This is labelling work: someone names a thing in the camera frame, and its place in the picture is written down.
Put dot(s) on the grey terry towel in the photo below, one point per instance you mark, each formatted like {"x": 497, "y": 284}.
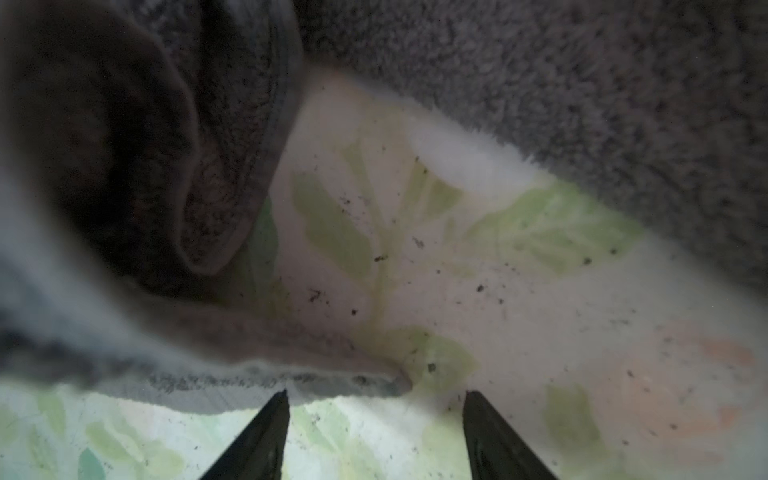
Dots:
{"x": 139, "y": 140}

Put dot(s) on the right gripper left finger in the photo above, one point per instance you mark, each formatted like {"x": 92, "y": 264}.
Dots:
{"x": 257, "y": 452}

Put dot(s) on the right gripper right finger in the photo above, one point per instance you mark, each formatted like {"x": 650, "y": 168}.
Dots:
{"x": 495, "y": 450}

